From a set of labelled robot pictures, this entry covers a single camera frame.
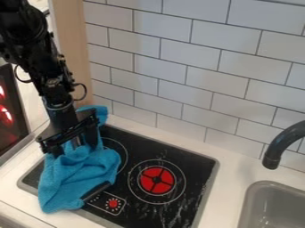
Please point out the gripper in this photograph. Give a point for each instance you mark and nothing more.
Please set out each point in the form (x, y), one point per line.
(61, 117)

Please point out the blue cloth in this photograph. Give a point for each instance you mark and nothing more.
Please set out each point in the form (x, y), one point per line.
(77, 175)

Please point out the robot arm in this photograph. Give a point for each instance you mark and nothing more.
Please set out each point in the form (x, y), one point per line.
(30, 50)

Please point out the toy microwave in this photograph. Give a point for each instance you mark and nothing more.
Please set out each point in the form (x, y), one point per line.
(11, 118)

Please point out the toy stove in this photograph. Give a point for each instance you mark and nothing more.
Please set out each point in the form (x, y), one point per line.
(167, 178)

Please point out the tap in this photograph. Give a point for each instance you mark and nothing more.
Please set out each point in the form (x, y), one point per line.
(280, 145)

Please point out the toy sink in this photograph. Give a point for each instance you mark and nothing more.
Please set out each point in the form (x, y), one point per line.
(274, 206)

